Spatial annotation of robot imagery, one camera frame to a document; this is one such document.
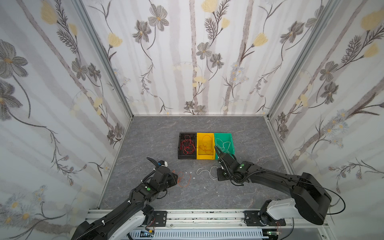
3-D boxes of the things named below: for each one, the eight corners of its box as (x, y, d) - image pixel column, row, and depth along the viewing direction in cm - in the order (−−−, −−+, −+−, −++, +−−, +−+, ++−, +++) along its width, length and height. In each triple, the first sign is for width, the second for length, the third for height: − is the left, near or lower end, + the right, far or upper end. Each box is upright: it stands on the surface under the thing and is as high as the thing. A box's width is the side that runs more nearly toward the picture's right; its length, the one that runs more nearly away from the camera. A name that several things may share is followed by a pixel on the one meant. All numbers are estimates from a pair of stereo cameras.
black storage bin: (178, 160, 98) (177, 154, 92) (179, 138, 109) (179, 132, 103) (196, 160, 98) (196, 154, 92) (196, 138, 109) (196, 132, 103)
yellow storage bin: (196, 160, 97) (196, 155, 92) (196, 138, 109) (196, 132, 104) (214, 160, 97) (216, 155, 92) (212, 138, 109) (213, 132, 104)
